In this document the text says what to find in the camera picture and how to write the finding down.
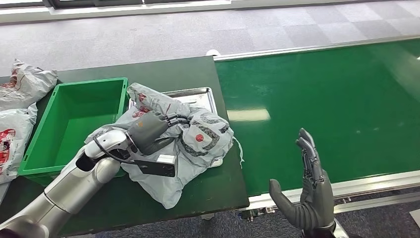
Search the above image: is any green plastic crate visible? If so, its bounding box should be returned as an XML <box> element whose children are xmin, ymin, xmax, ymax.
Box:
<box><xmin>18</xmin><ymin>77</ymin><xmax>129</xmax><ymax>185</ymax></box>

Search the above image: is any white electronic weighing scale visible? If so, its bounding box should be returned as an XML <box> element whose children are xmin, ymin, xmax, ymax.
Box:
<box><xmin>128</xmin><ymin>87</ymin><xmax>224</xmax><ymax>169</ymax></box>

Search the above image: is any green conveyor belt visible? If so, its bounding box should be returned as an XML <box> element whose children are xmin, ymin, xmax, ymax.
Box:
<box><xmin>214</xmin><ymin>38</ymin><xmax>420</xmax><ymax>198</ymax></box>

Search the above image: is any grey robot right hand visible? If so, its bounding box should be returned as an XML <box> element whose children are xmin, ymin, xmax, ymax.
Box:
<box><xmin>269</xmin><ymin>128</ymin><xmax>336</xmax><ymax>232</ymax></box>

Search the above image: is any grey mailer red print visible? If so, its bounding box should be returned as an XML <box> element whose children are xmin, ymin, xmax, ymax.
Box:
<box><xmin>0</xmin><ymin>103</ymin><xmax>38</xmax><ymax>185</ymax></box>

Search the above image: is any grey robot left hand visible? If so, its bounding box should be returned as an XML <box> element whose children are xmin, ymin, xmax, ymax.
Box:
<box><xmin>126</xmin><ymin>111</ymin><xmax>191</xmax><ymax>156</ymax></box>

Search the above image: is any silver conveyor frame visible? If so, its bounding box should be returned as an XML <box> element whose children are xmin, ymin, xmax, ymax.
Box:
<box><xmin>206</xmin><ymin>34</ymin><xmax>420</xmax><ymax>224</ymax></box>

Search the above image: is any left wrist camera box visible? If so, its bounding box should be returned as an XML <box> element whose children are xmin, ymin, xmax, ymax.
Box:
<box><xmin>134</xmin><ymin>154</ymin><xmax>177</xmax><ymax>179</ymax></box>

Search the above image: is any white paper sheet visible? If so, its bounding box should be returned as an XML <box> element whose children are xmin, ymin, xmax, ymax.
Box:
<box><xmin>409</xmin><ymin>208</ymin><xmax>420</xmax><ymax>228</ymax></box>

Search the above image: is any grey plastic mailer package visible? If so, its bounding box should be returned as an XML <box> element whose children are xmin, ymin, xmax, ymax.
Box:
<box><xmin>84</xmin><ymin>82</ymin><xmax>246</xmax><ymax>210</ymax></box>

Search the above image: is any crumpled grey mailer package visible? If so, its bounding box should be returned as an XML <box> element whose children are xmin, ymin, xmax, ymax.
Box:
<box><xmin>0</xmin><ymin>59</ymin><xmax>58</xmax><ymax>112</ymax></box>

